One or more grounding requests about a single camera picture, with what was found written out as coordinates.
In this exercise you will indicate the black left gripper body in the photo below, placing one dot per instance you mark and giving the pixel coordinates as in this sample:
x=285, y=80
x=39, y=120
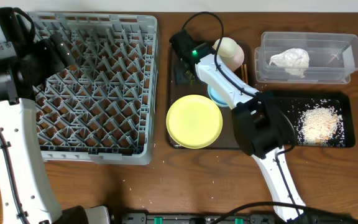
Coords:
x=66, y=54

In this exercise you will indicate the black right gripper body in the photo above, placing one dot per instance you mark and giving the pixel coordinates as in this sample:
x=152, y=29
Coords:
x=183, y=70

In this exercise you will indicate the light blue plastic bowl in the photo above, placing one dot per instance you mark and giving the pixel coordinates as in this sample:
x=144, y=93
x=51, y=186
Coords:
x=215, y=97

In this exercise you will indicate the white paper napkin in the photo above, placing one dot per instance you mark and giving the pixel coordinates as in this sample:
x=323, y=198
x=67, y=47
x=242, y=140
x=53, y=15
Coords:
x=294, y=61

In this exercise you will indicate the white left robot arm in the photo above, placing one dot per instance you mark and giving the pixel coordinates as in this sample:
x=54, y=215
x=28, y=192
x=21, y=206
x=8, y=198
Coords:
x=27, y=196

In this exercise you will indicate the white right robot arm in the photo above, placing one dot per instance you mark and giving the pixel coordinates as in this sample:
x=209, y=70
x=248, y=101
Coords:
x=259, y=126

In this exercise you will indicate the clear plastic waste bin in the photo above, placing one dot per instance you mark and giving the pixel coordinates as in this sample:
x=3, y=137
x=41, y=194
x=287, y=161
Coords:
x=333, y=57

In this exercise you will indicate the black food waste tray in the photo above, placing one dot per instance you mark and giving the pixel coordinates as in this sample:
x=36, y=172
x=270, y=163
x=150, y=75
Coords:
x=295, y=103

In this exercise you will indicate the cream plastic cup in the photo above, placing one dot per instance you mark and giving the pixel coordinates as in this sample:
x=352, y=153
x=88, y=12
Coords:
x=226, y=47

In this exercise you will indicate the pink plastic bowl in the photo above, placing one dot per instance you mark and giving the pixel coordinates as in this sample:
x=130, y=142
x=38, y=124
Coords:
x=235, y=61

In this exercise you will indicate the yellow plastic plate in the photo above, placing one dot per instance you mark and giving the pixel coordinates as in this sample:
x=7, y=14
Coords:
x=194, y=121

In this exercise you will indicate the left wooden chopstick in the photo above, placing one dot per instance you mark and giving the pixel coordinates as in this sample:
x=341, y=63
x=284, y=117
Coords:
x=244, y=72

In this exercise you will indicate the wooden chopstick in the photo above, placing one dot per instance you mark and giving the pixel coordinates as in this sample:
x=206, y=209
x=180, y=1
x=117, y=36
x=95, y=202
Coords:
x=247, y=77
x=244, y=72

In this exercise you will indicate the right wooden chopstick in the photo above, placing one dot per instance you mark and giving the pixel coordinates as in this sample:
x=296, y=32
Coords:
x=247, y=77

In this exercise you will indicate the grey plastic dish rack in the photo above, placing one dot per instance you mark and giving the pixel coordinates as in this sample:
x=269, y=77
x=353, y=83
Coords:
x=101, y=109

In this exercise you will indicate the pile of white rice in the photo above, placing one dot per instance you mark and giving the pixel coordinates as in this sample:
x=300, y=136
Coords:
x=320, y=126

